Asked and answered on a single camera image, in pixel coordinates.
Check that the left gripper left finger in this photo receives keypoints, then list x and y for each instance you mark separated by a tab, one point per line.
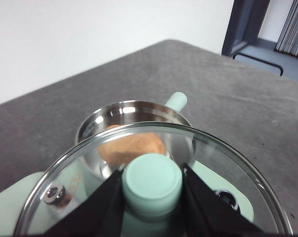
97	214

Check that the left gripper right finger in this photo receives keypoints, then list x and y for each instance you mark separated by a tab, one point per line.
213	217

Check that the glass lid with green knob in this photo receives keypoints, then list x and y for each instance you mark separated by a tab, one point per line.
151	177

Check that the silver control knob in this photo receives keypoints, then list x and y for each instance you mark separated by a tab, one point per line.
227	198

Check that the black metal bar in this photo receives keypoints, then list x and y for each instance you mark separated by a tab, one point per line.
260	61

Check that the grey vertical blinds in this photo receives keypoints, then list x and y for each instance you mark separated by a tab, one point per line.
293	27

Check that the dark grey window frame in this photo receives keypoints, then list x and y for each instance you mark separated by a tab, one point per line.
245	22

